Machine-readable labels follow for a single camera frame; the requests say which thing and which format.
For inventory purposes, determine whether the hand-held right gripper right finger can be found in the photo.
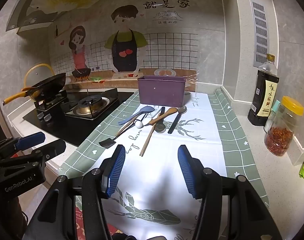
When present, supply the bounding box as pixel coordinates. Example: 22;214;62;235
178;144;283;240

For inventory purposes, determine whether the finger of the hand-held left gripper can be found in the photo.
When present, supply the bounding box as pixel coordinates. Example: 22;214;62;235
0;131;46;161
0;139;67;172

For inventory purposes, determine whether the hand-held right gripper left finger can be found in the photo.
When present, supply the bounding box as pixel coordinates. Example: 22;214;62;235
23;144;126;240

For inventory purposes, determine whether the black spatula with metal handle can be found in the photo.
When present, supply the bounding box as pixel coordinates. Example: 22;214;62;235
99;109;162;148

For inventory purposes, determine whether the wooden chopstick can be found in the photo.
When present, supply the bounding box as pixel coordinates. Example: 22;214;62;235
139;124;154;156
141;124;157;157

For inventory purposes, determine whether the black-handled metal spoon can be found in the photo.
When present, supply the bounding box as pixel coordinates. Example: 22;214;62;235
168;106;187;134

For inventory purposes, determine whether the white ceramic spoon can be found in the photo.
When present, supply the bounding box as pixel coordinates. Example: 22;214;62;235
134;115;154;129

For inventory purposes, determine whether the black round ladle spoon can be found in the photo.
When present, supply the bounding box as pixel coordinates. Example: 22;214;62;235
154;107;167;133

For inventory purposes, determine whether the wooden spoon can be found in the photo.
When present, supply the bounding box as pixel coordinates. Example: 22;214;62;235
148;107;178;125

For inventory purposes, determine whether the blue plastic rice spoon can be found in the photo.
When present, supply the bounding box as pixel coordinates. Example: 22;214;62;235
118;106;154;126

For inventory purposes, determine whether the purple storage box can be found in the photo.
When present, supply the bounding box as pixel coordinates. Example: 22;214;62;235
137;76;187;107

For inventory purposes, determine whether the black glass gas stove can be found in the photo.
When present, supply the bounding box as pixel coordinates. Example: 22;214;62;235
23;88;134;147

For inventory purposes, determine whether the green and white deer mat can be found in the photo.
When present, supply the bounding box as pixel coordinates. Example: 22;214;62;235
60;91;270;240

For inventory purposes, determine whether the red patterned floor rug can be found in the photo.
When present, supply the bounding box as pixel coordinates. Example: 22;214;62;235
75;197;124;240

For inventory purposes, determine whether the glass lid with yellow rim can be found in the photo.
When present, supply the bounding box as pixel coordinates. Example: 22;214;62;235
24;64;55;93

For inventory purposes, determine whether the chili jar with yellow lid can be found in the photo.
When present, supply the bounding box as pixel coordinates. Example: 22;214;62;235
264;96;304;157

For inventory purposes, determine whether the dark soy sauce bottle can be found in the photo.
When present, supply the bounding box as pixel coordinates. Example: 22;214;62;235
247;54;280;127

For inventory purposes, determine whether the small jar with teal lid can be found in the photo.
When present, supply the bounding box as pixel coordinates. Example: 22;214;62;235
264;100;282;133

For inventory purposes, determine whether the glass range hood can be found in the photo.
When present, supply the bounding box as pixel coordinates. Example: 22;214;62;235
6;0;122;33

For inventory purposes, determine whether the white vent grille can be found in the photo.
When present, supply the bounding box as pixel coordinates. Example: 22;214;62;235
249;0;269;67

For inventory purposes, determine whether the black wok with yellow handle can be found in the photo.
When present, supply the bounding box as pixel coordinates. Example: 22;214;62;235
3;72;67;105

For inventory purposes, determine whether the cartoon wall poster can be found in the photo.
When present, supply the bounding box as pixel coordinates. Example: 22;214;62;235
49;0;226;87

